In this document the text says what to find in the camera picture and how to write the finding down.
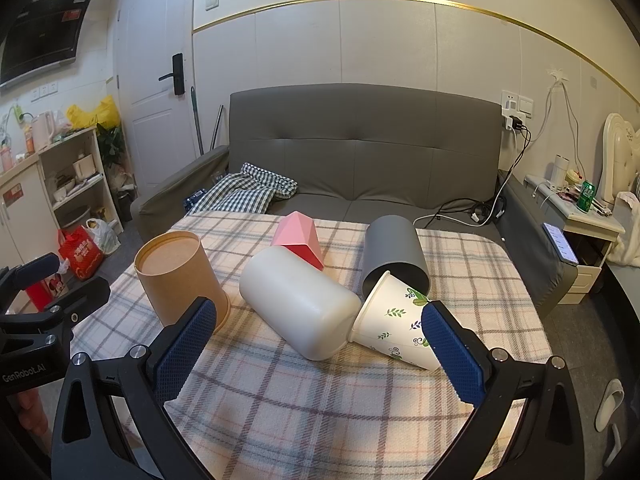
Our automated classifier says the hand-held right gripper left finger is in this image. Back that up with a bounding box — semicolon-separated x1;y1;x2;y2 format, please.
50;296;221;480

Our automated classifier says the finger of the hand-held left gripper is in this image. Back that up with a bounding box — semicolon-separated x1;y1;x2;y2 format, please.
46;277;111;324
0;253;62;311

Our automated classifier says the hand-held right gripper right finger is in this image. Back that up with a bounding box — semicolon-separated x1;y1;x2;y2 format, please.
421;301;592;480

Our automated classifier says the white plastic cup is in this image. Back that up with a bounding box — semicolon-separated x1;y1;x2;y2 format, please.
239;246;362;361

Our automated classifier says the brown paper cup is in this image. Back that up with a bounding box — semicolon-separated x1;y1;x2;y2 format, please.
134;230;232;335

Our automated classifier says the white leaf-print paper cup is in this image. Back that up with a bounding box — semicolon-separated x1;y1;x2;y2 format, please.
348;270;443;371

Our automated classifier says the grey plastic cup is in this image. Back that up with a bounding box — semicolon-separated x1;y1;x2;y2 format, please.
361;215;431;295

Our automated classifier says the pink angular cup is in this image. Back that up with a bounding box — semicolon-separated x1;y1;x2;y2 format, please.
270;211;325;272

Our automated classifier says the person's left hand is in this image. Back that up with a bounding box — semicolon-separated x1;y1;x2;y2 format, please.
12;390;52;434

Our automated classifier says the red printed bag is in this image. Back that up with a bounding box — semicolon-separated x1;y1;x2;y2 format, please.
25;277;72;312

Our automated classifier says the red gift bag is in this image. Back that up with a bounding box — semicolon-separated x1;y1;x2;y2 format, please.
57;226;105;281

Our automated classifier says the white plastic bag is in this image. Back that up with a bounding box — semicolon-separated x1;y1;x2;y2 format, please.
85;218;122;257

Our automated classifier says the white kitchen counter cabinet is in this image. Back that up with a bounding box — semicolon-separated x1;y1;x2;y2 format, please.
0;152;62;273

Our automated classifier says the white open shelf cabinet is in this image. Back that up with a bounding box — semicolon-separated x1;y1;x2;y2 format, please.
37;126;124;241

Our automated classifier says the pale pink kettle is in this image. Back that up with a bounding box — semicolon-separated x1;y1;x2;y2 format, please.
31;111;55;152

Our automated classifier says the green potted plant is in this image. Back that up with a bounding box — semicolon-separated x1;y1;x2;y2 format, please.
97;125;135;196

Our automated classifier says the smartphone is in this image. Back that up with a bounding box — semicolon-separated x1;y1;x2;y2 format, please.
542;222;580;266

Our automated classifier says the yellow plastic bag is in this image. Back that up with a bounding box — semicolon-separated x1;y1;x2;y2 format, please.
66;95;122;131

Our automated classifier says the white slipper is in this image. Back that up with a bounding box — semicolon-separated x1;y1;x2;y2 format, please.
594;379;626;426

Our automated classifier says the green checked cloth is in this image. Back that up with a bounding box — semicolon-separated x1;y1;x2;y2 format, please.
190;162;299;214

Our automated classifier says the cream nightstand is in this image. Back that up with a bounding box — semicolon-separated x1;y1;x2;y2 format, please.
524;174;626;306

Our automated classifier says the green drink can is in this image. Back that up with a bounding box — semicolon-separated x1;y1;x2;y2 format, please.
576;180;597;212

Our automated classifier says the white thermos bottle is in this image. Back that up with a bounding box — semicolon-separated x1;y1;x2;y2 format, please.
550;156;571;192

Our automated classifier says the metal pole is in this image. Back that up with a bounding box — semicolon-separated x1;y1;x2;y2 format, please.
210;105;224;150

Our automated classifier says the white towel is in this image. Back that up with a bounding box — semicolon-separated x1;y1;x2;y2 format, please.
607;191;640;267

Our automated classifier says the grey sofa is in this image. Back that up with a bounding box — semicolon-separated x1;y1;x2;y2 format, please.
131;83;581;311

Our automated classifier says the black range hood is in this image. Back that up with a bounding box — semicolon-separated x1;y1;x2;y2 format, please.
0;0;96;88

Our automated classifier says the white door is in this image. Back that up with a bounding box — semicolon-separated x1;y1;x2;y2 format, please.
114;0;202;201

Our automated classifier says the cream bed headboard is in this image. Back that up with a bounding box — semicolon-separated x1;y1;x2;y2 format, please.
597;112;640;211

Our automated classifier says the white cable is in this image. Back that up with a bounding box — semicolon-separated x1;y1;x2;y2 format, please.
413;72;588;228

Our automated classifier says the black cable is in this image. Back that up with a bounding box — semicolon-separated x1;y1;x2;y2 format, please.
412;127;532;226

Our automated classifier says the green mop handle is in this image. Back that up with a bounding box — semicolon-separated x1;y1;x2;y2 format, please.
190;86;205;156

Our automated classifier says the black door lock handle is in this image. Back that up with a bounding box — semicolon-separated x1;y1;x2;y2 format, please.
158;53;185;95

